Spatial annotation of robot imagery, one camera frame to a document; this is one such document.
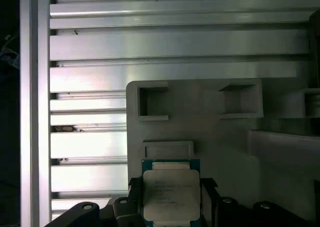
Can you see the silver topped CPU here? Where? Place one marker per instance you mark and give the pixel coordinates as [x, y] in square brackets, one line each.
[170, 192]

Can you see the black open PC case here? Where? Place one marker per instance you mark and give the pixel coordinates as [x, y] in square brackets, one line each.
[315, 49]

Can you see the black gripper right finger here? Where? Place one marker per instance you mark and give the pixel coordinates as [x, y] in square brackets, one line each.
[208, 202]

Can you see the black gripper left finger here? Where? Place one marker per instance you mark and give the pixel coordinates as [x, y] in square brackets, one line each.
[136, 202]

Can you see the grey plastic parts rack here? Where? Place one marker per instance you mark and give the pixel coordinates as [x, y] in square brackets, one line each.
[225, 149]

